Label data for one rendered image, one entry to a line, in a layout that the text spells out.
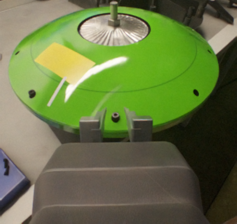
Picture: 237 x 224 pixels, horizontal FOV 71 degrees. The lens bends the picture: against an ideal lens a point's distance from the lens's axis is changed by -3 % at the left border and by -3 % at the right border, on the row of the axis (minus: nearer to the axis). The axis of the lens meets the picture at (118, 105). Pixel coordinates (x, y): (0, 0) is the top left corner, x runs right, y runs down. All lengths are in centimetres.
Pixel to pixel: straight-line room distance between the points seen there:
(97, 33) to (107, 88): 10
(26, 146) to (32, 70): 17
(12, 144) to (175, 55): 32
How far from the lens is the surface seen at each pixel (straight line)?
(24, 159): 35
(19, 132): 39
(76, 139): 33
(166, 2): 63
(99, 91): 18
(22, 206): 33
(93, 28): 27
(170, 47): 24
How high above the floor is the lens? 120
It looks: 50 degrees down
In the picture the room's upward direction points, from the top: 1 degrees clockwise
